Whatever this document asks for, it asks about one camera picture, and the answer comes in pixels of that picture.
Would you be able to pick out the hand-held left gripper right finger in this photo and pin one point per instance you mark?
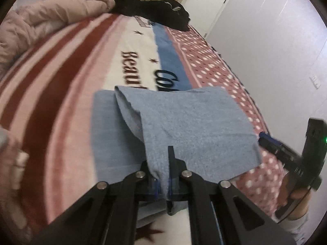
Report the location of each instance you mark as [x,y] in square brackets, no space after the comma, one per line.
[172,183]

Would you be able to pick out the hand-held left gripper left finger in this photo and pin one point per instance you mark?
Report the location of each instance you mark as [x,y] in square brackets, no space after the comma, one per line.
[150,183]

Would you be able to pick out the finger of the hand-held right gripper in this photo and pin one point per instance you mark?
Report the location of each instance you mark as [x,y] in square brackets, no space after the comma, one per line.
[278,148]

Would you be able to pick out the grey-blue pants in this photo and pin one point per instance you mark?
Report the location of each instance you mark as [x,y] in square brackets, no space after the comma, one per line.
[178,130]

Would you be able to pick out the person's right hand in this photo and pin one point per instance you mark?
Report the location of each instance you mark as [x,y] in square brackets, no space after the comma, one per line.
[288,191]

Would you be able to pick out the striped dotted blanket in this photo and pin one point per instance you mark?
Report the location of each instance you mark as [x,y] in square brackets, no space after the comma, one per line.
[63,86]

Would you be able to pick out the white door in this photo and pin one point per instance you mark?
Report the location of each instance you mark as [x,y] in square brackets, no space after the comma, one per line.
[209,2]

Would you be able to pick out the black clothes pile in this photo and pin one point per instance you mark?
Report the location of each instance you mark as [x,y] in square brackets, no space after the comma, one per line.
[155,10]

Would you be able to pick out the pink quilt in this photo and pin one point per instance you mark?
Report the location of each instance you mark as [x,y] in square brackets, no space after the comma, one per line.
[38,17]

